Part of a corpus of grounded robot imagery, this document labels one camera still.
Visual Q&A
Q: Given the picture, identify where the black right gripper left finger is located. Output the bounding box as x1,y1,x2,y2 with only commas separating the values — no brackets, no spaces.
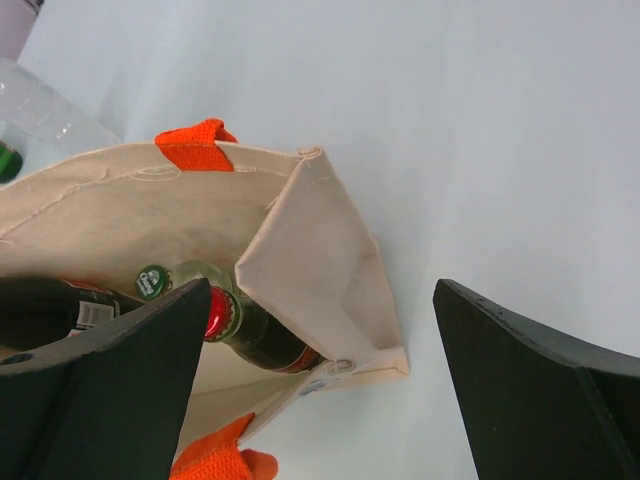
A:
1,280,211,479

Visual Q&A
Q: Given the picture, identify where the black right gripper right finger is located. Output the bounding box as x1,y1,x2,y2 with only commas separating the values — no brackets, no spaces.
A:
433,279,639,479

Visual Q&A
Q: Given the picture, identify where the clear glass bottle green cap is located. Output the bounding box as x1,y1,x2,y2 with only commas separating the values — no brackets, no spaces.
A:
135,261,237,301

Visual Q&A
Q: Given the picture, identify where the glass cola bottle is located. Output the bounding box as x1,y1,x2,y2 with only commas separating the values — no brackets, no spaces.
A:
204,286,325,374

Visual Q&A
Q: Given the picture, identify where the beige canvas tote bag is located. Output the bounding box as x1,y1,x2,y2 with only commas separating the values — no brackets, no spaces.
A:
1,119,409,479

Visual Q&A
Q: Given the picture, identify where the clear plastic water bottle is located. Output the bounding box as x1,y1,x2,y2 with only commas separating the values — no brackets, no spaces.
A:
1,58,121,155

